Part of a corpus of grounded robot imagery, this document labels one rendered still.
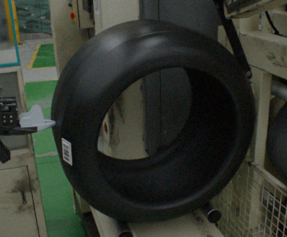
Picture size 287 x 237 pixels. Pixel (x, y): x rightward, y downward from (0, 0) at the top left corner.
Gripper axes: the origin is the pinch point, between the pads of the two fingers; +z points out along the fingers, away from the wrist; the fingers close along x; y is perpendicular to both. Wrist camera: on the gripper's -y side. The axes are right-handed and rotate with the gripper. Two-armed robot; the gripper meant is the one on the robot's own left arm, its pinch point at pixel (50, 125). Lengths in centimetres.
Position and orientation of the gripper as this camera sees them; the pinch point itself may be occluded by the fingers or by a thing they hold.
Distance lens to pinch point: 104.8
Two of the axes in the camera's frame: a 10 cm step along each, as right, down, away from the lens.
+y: 0.8, -9.4, -3.3
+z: 9.5, -0.3, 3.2
